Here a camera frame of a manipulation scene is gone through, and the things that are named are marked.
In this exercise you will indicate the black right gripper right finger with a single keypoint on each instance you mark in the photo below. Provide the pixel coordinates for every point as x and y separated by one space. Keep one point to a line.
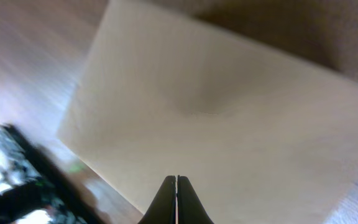
190 208

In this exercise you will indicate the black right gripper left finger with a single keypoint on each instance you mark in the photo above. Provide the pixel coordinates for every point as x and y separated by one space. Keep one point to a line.
162 210

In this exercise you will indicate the brown cardboard box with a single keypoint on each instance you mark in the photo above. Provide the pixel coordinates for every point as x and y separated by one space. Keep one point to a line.
264 137

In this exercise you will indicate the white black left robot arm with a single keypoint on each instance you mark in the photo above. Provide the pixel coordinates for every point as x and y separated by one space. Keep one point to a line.
32 189

